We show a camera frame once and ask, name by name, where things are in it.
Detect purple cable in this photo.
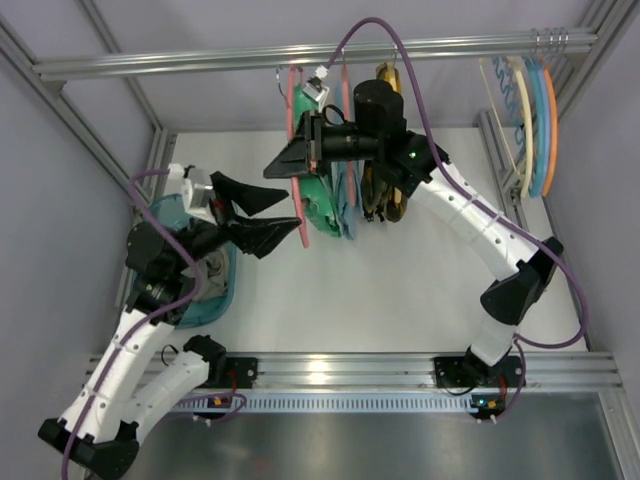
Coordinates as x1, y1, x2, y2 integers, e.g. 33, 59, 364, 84
59, 167, 249, 474
322, 17, 591, 416

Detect left aluminium frame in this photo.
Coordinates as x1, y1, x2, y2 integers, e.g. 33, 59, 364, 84
1, 1, 153, 318

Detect slotted cable duct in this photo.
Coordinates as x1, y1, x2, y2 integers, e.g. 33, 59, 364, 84
172, 393, 501, 414

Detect camouflage yellow trousers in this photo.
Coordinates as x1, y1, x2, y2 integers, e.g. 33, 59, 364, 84
360, 63, 408, 223

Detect teal plastic basket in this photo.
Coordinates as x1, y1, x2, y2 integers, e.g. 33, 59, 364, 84
126, 194, 237, 330

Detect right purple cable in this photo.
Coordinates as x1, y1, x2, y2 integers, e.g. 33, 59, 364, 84
322, 17, 591, 416

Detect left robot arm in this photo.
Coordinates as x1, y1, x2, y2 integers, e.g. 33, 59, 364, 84
38, 163, 301, 479

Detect right aluminium frame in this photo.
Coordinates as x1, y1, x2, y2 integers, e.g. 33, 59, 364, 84
476, 1, 639, 479

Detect pink hanger with blue trousers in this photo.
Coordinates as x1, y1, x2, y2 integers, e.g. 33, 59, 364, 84
339, 44, 357, 207

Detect grey cloth in basket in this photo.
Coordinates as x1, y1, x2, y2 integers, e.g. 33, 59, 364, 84
194, 248, 230, 303

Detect green tie-dye trousers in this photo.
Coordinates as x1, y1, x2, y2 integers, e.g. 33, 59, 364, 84
291, 85, 342, 238

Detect pink hanger with green trousers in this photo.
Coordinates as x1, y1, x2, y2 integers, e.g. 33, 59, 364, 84
275, 65, 310, 248

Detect aluminium hanging rail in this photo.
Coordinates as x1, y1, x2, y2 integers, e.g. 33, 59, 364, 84
32, 28, 598, 82

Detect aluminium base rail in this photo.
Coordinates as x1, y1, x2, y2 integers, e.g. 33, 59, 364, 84
178, 352, 622, 394

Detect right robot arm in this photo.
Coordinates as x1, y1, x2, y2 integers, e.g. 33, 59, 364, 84
263, 80, 564, 388

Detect light blue trousers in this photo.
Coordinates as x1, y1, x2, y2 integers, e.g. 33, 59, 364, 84
332, 82, 361, 240

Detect cream hanger with camouflage trousers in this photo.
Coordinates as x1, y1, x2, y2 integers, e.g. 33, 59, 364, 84
380, 45, 402, 94

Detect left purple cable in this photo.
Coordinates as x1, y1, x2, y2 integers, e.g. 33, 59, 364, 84
59, 167, 249, 474

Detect aluminium frame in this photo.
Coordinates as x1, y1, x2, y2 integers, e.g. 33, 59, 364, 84
1, 1, 153, 318
476, 1, 639, 479

